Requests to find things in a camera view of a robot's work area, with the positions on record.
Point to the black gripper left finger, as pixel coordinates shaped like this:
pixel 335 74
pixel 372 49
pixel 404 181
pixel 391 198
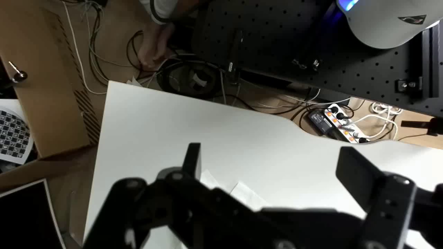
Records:
pixel 138 216

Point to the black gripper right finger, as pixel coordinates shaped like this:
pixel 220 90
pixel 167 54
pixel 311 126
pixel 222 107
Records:
pixel 391 208

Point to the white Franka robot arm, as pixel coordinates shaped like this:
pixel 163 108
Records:
pixel 391 21

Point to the forearm in white sleeve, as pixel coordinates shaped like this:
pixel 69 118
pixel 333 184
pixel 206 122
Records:
pixel 163 8

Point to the brown cardboard box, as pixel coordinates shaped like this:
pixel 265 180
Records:
pixel 45 78

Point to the person's bare hand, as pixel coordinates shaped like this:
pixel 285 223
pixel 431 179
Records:
pixel 153 46

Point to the white power strip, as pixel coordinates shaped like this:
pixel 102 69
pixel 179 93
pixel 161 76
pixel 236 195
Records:
pixel 343 122

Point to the black panel white border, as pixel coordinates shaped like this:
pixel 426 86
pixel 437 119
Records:
pixel 24 216

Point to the black power adapter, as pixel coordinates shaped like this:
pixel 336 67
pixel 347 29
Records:
pixel 318 121

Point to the dotted calibration board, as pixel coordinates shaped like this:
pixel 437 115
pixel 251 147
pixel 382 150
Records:
pixel 11 132

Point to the small metal latch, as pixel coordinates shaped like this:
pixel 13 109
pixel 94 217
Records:
pixel 16 72

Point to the black perforated breadboard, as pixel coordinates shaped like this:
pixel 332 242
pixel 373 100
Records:
pixel 276 36

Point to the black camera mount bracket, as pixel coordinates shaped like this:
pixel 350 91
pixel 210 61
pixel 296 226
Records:
pixel 423 125

